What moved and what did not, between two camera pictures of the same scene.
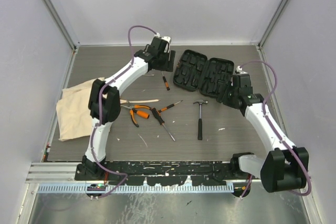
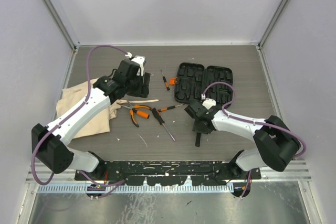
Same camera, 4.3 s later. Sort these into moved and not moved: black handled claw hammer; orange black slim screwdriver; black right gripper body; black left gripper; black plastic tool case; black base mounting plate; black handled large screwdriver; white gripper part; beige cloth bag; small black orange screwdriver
Moved: orange black slim screwdriver; black handled claw hammer; black left gripper; black plastic tool case; black right gripper body; white gripper part
Not moved: small black orange screwdriver; black handled large screwdriver; black base mounting plate; beige cloth bag
